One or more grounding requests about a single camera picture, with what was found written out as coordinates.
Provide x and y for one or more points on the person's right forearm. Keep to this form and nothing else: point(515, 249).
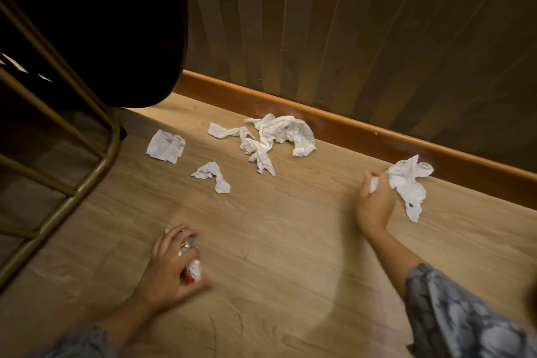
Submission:
point(444, 307)

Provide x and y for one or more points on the person's left forearm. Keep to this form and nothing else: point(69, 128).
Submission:
point(111, 330)

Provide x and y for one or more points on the gold metal chair frame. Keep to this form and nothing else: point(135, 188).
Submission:
point(63, 169)

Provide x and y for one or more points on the square crumpled white tissue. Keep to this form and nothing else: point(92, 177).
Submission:
point(165, 146)

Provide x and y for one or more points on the small twisted white tissue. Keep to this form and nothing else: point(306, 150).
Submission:
point(213, 174)

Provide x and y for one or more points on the wooden baseboard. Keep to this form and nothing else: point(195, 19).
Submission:
point(360, 135)

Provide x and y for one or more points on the person's right hand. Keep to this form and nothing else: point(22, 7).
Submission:
point(375, 206)

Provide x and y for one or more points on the large crumpled white tissue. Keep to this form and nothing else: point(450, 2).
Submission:
point(268, 137)

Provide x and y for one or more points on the person's left thumb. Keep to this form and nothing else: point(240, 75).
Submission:
point(195, 287)

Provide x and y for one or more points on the person's right fingers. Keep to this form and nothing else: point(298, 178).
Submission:
point(371, 181)

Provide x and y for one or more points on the red and white wrapper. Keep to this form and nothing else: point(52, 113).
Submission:
point(189, 263)

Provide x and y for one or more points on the person's left hand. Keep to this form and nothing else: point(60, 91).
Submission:
point(163, 274)

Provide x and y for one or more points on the black chair seat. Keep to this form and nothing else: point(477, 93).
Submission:
point(105, 26)

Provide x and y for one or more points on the torn white tissue with holes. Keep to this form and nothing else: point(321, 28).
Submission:
point(409, 185)

